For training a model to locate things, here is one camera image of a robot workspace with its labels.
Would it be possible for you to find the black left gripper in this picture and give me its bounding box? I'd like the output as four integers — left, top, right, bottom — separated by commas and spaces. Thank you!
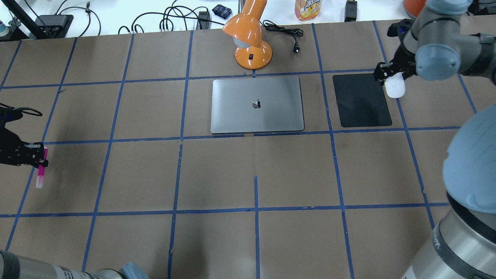
0, 103, 48, 168

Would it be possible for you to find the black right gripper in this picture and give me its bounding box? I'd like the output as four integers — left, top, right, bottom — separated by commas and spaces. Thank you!
374, 37, 417, 81

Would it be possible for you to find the white computer mouse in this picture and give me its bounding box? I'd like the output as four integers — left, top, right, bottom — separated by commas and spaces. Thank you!
383, 72, 406, 98

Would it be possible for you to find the pink marker pen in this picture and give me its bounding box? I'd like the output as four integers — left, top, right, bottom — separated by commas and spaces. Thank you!
35, 148, 48, 189

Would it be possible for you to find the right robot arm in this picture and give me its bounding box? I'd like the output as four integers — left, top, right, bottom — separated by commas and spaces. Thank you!
374, 0, 495, 279

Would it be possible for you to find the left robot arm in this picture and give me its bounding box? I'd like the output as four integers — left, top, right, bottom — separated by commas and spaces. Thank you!
0, 103, 148, 279

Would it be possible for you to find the black mousepad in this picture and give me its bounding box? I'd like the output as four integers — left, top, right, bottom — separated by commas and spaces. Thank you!
332, 74, 392, 128

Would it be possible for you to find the black charger brick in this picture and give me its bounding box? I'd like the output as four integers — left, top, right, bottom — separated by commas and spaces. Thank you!
344, 0, 358, 22

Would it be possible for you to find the orange snack bag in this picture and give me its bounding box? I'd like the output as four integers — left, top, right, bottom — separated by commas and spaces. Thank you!
294, 0, 322, 21

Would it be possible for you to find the black electronics box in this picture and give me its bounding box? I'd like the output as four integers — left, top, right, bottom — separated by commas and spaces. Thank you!
25, 14, 74, 39

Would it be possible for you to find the silver closed laptop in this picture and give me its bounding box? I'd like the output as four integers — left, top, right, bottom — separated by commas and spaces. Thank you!
210, 76, 305, 134

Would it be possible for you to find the orange desk lamp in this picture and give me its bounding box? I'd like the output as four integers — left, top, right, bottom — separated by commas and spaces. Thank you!
222, 0, 272, 70

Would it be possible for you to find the dark checkered pouch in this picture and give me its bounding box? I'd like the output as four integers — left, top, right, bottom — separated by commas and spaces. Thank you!
212, 5, 233, 20

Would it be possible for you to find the black power adapter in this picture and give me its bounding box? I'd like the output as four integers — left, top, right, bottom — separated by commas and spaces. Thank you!
196, 10, 211, 30

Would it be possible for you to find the black lamp power cord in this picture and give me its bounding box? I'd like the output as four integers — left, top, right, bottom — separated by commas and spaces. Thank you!
262, 20, 304, 55

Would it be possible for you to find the black cable bundle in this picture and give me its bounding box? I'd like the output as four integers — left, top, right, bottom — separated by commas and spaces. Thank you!
118, 0, 210, 34

